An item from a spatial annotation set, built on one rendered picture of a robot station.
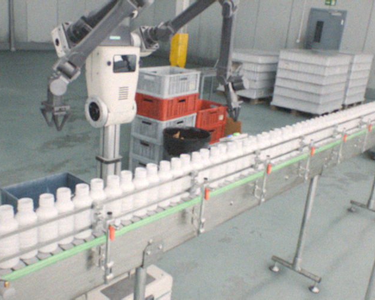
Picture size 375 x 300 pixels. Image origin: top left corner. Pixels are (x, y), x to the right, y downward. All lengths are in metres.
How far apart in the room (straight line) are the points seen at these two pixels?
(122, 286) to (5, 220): 1.31
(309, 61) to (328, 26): 4.24
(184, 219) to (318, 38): 11.02
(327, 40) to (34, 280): 11.51
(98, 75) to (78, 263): 0.97
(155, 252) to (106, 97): 0.81
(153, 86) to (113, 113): 2.03
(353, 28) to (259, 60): 3.98
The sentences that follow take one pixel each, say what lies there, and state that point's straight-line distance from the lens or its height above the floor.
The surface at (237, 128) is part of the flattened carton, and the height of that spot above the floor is 0.40.
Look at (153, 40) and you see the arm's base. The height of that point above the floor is 1.53.
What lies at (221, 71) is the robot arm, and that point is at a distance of 2.10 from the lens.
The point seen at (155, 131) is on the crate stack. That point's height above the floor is 0.55.
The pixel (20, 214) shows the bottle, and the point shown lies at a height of 1.13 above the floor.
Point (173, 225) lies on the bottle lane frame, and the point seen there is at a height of 0.93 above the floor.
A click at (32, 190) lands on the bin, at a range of 1.91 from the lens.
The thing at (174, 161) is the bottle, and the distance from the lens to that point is 1.54.
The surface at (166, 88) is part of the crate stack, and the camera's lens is 3.99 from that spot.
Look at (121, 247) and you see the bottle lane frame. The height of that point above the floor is 0.93.
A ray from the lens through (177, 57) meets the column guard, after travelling 11.77.
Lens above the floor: 1.69
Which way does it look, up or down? 18 degrees down
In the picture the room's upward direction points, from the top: 6 degrees clockwise
